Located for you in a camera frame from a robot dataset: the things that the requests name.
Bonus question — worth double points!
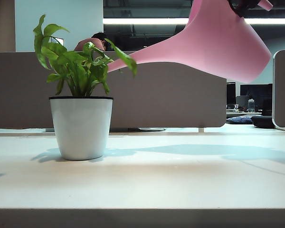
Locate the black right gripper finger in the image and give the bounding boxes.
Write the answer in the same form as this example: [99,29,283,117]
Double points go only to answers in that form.
[228,0,261,18]

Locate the pink plastic watering can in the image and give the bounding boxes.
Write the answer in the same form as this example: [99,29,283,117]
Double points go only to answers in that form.
[106,0,274,84]

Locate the clear water bottle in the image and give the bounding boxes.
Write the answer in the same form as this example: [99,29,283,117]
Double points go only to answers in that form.
[247,98,256,113]

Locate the green leafy plant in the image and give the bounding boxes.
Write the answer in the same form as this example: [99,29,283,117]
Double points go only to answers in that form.
[32,14,138,97]

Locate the white plant pot black rim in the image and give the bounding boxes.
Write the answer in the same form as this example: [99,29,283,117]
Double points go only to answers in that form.
[48,96,114,161]

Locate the black computer monitor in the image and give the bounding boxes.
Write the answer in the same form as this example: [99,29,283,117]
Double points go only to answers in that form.
[239,83,273,112]

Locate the white ceiling light strip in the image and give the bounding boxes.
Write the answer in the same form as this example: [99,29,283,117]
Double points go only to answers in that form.
[103,18,285,25]

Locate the blue patterned cloth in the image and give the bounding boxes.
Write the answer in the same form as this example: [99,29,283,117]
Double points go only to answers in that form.
[226,115,254,124]

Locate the black round cushion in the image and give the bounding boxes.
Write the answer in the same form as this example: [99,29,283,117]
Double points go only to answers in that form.
[251,115,275,129]

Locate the long brown desk partition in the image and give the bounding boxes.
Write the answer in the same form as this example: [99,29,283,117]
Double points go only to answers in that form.
[0,51,227,133]

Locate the flat grey monitor base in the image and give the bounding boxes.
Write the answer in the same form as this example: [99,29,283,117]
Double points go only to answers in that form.
[127,127,166,133]

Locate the person in pink shirt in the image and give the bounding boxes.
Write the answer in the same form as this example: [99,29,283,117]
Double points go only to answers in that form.
[74,32,116,52]

